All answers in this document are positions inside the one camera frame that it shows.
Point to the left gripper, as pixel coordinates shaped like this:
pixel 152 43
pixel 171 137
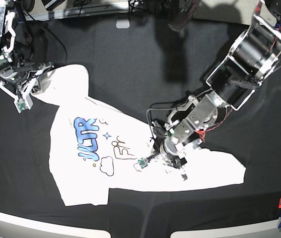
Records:
pixel 175 142

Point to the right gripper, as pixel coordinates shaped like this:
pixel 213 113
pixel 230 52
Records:
pixel 16 77

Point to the white printed t-shirt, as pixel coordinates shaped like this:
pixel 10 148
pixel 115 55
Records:
pixel 95 147

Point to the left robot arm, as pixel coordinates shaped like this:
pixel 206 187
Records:
pixel 251 59

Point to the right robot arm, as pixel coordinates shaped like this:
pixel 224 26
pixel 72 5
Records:
pixel 21 50

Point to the black table cloth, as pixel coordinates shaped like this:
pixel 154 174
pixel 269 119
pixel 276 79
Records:
pixel 146 65

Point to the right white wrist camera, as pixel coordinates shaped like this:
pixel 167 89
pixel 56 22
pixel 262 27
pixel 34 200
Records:
pixel 22 99

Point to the grey camera mount base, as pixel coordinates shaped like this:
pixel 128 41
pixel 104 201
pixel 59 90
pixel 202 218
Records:
pixel 122 22

